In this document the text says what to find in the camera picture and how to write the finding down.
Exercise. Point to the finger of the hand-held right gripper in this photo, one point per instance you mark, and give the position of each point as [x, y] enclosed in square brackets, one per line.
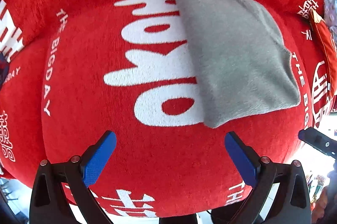
[318, 140]

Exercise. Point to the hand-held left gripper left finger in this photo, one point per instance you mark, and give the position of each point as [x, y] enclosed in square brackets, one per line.
[96, 161]

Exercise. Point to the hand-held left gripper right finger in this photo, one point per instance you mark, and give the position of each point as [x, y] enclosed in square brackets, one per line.
[243, 161]

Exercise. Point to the grey fleece garment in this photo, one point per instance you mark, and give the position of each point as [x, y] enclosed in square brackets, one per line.
[237, 55]

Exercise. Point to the red printed blanket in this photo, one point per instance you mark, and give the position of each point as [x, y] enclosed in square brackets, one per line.
[144, 161]

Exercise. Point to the red cushion with gold trim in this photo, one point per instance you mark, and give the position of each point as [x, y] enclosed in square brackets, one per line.
[327, 42]

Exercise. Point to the dark patterned cloth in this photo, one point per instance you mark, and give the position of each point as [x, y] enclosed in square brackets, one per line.
[3, 69]

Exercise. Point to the pale blue printed cloth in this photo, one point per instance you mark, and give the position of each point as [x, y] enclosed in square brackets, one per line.
[331, 7]

